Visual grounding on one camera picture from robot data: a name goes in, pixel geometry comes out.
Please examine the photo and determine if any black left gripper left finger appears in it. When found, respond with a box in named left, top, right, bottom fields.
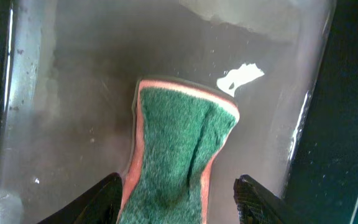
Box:
left=39, top=172, right=122, bottom=224

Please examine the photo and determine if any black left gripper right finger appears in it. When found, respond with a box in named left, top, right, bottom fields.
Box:
left=233, top=174, right=310, bottom=224

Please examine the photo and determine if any black water tray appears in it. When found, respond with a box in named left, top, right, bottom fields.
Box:
left=0, top=1, right=358, bottom=223

